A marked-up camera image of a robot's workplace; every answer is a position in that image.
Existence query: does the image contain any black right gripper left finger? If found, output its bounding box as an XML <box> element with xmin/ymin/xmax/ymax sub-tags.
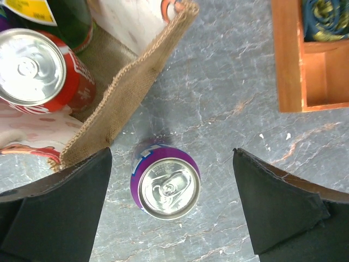
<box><xmin>1</xmin><ymin>148</ymin><xmax>112</xmax><ymax>261</ymax></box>

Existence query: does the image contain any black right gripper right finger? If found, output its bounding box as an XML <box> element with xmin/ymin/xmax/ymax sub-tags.
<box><xmin>233</xmin><ymin>148</ymin><xmax>348</xmax><ymax>261</ymax></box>

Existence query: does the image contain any purple Fanta can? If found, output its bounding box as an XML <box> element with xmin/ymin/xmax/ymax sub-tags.
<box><xmin>130</xmin><ymin>139</ymin><xmax>201</xmax><ymax>221</ymax></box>

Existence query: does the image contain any red Coke can front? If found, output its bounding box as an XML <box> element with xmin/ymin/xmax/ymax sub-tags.
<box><xmin>1</xmin><ymin>28</ymin><xmax>97</xmax><ymax>114</ymax></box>

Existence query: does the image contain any burlap canvas tote bag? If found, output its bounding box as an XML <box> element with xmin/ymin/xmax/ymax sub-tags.
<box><xmin>1</xmin><ymin>1</ymin><xmax>199</xmax><ymax>171</ymax></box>

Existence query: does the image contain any orange wooden divided tray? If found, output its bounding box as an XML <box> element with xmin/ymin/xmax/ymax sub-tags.
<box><xmin>271</xmin><ymin>1</ymin><xmax>348</xmax><ymax>112</ymax></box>

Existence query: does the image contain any green glass Perrier bottle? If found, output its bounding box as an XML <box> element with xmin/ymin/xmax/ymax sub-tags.
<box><xmin>1</xmin><ymin>0</ymin><xmax>93</xmax><ymax>53</ymax></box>

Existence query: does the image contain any blue yellow rolled tie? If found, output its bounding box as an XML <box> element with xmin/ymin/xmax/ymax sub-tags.
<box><xmin>302</xmin><ymin>0</ymin><xmax>348</xmax><ymax>42</ymax></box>

